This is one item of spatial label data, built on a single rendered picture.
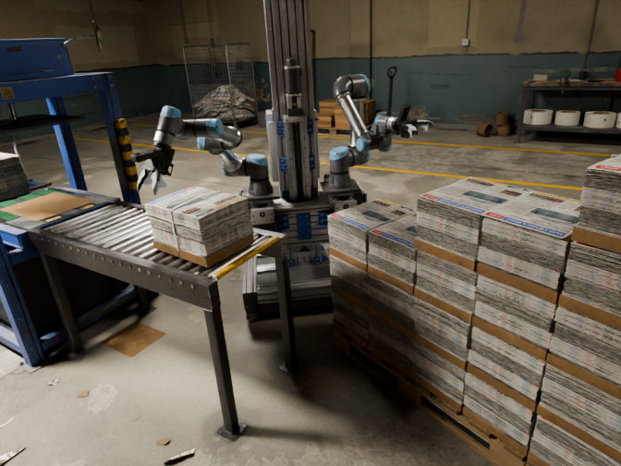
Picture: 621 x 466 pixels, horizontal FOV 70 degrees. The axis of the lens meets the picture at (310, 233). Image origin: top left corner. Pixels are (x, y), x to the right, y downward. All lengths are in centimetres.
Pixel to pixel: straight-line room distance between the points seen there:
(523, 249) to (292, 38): 178
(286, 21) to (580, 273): 200
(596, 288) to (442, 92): 743
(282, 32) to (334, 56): 685
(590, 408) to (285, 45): 225
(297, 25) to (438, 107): 629
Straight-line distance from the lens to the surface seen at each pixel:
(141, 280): 212
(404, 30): 897
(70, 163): 363
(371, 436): 222
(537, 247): 160
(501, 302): 175
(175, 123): 190
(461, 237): 175
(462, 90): 869
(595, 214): 149
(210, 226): 187
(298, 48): 277
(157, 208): 204
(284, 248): 216
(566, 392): 179
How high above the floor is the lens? 165
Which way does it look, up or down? 23 degrees down
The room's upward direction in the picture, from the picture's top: 3 degrees counter-clockwise
